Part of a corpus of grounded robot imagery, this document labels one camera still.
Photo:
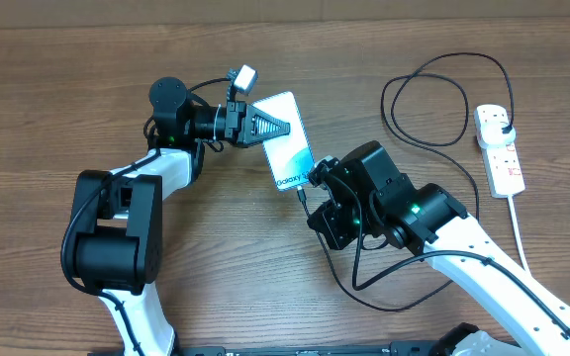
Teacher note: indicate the white USB charger plug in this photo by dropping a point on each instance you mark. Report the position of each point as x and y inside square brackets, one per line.
[492, 135]

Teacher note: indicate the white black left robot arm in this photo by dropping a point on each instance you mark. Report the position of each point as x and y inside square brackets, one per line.
[112, 246]

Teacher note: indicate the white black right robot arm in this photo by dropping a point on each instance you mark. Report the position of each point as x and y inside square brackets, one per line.
[369, 195]

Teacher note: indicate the white power strip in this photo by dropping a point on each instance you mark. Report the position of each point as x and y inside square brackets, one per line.
[502, 165]

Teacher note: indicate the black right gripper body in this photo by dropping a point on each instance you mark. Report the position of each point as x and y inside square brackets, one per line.
[343, 228]

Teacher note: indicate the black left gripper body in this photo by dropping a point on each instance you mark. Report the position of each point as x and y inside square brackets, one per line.
[234, 122]

